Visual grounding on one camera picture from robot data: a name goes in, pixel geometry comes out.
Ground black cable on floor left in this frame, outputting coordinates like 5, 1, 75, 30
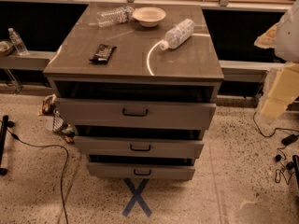
0, 119, 70, 224

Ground bowl on left shelf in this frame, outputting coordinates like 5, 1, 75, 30
0, 40, 14, 57

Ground clear water bottle white cap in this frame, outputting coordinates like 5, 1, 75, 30
160, 19, 194, 50

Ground crushed clear plastic bottle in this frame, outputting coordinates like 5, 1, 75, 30
97, 6, 135, 28

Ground black stand right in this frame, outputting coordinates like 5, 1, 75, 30
275, 155, 299, 188

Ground grey drawer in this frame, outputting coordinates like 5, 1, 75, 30
87, 162, 195, 180
75, 136, 204, 159
56, 98, 216, 130

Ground black power adapter cable right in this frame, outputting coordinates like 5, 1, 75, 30
252, 110, 299, 147

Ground top grey drawer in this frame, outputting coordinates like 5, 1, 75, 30
56, 98, 216, 130

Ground blue tape cross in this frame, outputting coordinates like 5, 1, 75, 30
122, 178, 152, 217

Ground black stand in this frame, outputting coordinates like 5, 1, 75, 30
0, 115, 15, 176
275, 155, 299, 188

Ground bottom grey drawer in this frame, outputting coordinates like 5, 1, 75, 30
87, 162, 195, 180

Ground snack bags on floor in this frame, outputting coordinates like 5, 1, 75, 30
38, 94, 75, 144

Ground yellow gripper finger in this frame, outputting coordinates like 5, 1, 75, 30
254, 23, 278, 49
260, 63, 299, 119

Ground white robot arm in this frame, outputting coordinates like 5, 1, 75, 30
254, 8, 299, 122

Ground middle grey drawer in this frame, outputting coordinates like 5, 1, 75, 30
75, 136, 204, 159

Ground black rxbar chocolate bar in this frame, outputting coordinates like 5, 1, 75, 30
91, 44, 116, 64

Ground black stand left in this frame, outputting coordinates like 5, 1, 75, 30
0, 115, 15, 176

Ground white ceramic bowl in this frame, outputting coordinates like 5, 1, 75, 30
133, 7, 166, 27

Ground grey drawer cabinet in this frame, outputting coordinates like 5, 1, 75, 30
44, 3, 223, 168

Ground upright water bottle on shelf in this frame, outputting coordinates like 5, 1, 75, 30
8, 28, 28, 55

